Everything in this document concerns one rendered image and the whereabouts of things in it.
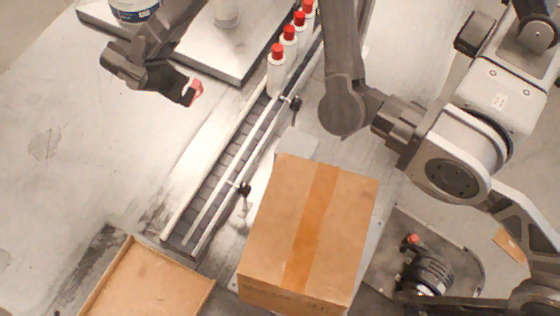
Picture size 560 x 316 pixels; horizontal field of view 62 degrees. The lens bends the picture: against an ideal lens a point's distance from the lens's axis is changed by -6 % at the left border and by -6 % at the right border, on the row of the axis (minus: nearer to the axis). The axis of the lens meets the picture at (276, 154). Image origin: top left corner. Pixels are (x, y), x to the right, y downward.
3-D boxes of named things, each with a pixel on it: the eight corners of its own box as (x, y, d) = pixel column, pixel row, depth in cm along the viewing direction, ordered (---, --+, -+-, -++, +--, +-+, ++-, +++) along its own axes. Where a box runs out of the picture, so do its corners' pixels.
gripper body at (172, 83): (157, 56, 109) (138, 53, 102) (192, 77, 107) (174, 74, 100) (145, 82, 111) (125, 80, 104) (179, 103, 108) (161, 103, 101)
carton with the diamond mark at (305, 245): (274, 197, 138) (278, 149, 114) (358, 222, 135) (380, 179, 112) (238, 300, 124) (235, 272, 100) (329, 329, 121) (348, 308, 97)
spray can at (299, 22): (291, 51, 159) (295, 5, 141) (305, 57, 158) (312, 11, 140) (284, 62, 157) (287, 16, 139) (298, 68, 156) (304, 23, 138)
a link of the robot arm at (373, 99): (391, 106, 76) (398, 101, 81) (336, 74, 79) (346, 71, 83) (363, 155, 80) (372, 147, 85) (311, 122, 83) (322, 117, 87)
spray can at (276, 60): (271, 82, 153) (273, 37, 135) (286, 89, 152) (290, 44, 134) (263, 94, 151) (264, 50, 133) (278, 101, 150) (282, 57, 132)
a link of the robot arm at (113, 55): (147, 41, 91) (174, 39, 99) (105, 15, 94) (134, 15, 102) (129, 96, 96) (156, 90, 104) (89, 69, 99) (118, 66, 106)
